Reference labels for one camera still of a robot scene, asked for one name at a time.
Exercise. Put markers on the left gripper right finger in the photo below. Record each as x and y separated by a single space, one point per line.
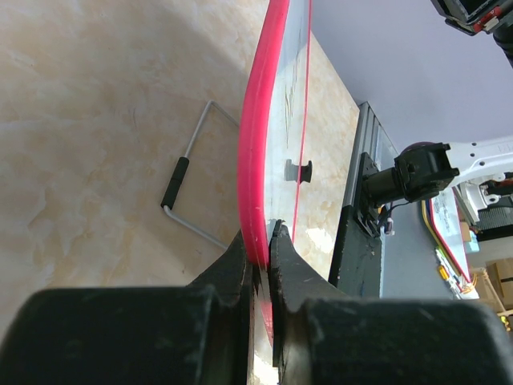
321 336

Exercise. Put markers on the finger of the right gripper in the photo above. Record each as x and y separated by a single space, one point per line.
474 16

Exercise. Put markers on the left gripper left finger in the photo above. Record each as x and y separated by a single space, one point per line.
200 333

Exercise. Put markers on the pink framed whiteboard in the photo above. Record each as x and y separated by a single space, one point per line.
272 134

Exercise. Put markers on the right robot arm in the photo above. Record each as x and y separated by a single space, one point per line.
422 171

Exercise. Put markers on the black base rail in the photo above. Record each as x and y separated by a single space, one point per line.
356 267

